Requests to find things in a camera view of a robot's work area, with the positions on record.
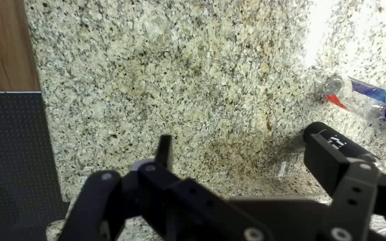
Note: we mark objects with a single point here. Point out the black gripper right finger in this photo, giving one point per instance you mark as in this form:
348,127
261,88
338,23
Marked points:
349,187

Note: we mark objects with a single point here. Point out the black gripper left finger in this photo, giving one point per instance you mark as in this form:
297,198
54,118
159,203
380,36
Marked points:
113,205

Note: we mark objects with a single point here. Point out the clear water bottle blue cap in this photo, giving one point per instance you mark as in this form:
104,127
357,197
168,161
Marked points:
372,94

